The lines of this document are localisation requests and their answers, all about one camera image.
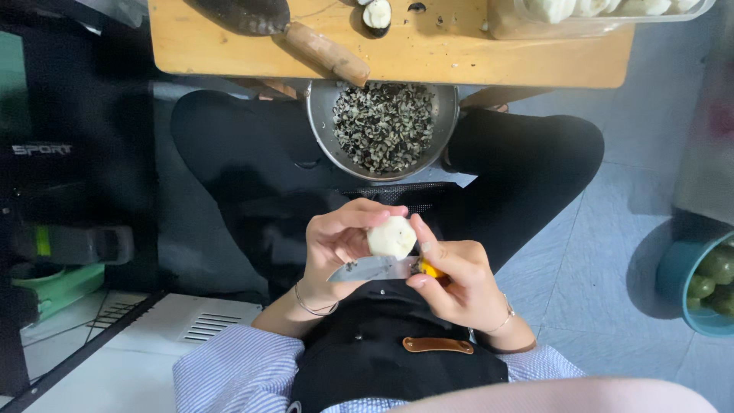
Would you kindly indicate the person's right hand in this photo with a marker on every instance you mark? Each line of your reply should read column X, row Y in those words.
column 467, row 281

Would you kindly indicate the person's left hand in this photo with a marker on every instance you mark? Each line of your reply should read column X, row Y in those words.
column 324, row 258

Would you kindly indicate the peeled white water chestnut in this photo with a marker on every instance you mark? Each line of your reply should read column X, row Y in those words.
column 391, row 238

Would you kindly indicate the thin silver bangle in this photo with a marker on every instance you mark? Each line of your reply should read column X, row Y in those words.
column 312, row 311

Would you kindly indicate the black mesh stool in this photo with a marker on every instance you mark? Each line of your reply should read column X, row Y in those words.
column 401, row 193

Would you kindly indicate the black apron with leather tag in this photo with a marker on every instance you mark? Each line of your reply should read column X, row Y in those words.
column 390, row 361

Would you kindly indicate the black trousers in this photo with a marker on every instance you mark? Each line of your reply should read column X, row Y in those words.
column 252, row 166

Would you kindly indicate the blue striped shirt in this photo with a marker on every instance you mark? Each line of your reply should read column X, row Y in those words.
column 241, row 370

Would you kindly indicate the heap of dark peelings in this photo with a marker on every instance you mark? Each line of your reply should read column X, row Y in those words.
column 383, row 129

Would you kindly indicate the round metal bowl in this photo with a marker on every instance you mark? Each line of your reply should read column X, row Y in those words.
column 321, row 114

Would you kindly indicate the white appliance with vent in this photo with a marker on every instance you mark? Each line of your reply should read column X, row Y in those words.
column 143, row 355

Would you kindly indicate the teal plastic bowl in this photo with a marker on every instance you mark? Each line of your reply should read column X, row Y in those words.
column 674, row 275

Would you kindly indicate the wooden chopping board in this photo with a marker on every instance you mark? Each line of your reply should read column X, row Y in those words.
column 459, row 57

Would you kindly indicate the half peeled water chestnut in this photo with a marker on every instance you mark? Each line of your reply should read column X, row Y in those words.
column 377, row 16

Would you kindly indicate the heap of green vegetables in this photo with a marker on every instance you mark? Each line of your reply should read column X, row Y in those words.
column 717, row 275

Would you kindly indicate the clear plastic container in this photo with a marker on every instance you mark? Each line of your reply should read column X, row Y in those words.
column 516, row 26

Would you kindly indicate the dark peel scrap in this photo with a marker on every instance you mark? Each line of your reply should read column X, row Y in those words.
column 417, row 7

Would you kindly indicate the green plastic tub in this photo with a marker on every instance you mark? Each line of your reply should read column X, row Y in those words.
column 57, row 289

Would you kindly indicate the black bag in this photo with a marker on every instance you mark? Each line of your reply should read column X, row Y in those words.
column 69, row 143

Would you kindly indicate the heap of peeled chestnuts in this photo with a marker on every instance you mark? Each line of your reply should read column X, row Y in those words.
column 579, row 7

